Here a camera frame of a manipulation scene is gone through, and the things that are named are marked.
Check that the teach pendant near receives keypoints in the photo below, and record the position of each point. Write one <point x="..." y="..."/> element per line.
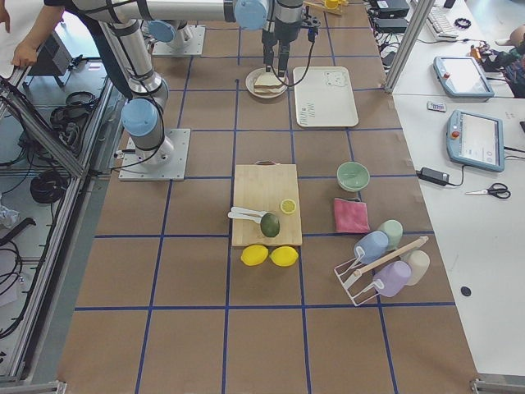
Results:
<point x="475" y="140"/>

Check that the bread slice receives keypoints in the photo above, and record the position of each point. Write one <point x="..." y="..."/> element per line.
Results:
<point x="267" y="80"/>
<point x="269" y="91"/>

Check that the lemon slice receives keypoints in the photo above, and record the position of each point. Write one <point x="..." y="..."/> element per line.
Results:
<point x="288" y="206"/>

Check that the purple cup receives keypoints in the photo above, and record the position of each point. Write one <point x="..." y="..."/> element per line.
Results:
<point x="392" y="278"/>

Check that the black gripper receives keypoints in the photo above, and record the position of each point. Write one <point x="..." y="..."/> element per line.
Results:
<point x="284" y="34"/>

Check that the black power adapter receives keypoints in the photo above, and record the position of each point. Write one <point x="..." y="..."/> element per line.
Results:
<point x="433" y="176"/>

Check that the green cup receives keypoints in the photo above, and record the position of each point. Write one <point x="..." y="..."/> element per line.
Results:
<point x="394" y="232"/>

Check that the cream bear tray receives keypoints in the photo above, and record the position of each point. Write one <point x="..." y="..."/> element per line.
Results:
<point x="325" y="98"/>

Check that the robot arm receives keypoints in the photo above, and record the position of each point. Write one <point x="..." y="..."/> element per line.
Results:
<point x="249" y="15"/>
<point x="142" y="116"/>

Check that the pink cloth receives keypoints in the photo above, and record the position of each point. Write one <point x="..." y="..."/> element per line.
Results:
<point x="351" y="216"/>

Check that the cream cup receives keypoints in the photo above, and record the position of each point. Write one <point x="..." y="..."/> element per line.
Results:
<point x="419" y="262"/>

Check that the person in black shirt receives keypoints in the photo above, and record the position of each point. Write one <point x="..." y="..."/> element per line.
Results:
<point x="25" y="53"/>

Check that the white wire cup rack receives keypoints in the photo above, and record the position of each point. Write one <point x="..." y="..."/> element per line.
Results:
<point x="356" y="278"/>

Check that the cream round plate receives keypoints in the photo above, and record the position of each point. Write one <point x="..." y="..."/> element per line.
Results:
<point x="250" y="79"/>

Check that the wooden cutting board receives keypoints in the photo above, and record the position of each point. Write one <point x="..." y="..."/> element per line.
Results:
<point x="263" y="188"/>

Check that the teach pendant far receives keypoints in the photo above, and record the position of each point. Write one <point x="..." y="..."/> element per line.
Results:
<point x="462" y="78"/>

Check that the blue cup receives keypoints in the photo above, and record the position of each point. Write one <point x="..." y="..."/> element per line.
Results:
<point x="371" y="247"/>

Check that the whole lemon left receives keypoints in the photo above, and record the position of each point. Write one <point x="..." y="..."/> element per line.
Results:
<point x="254" y="255"/>

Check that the white plastic fork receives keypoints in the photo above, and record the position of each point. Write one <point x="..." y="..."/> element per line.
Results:
<point x="248" y="211"/>

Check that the green bowl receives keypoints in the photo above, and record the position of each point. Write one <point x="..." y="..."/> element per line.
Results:
<point x="352" y="176"/>

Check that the wooden dish rack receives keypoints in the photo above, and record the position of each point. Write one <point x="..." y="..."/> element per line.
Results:
<point x="319" y="4"/>

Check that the whole lemon right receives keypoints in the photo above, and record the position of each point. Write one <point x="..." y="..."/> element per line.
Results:
<point x="284" y="256"/>

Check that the scissors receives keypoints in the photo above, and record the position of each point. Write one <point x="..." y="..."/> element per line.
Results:
<point x="497" y="190"/>

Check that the teach pendant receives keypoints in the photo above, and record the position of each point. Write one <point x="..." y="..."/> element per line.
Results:
<point x="462" y="78"/>
<point x="475" y="140"/>

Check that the yellow mug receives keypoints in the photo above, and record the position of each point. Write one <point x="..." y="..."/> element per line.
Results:
<point x="331" y="4"/>

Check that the whole lemon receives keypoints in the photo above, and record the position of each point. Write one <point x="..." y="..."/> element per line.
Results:
<point x="284" y="256"/>
<point x="254" y="255"/>

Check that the avocado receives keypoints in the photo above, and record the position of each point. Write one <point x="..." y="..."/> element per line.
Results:
<point x="270" y="225"/>

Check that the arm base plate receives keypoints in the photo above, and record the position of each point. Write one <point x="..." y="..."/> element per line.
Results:
<point x="168" y="163"/>
<point x="172" y="42"/>

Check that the white plastic spoon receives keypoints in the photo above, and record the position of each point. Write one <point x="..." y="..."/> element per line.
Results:
<point x="243" y="216"/>

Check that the bread slice on plate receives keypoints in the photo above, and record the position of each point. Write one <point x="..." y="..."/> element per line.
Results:
<point x="269" y="91"/>

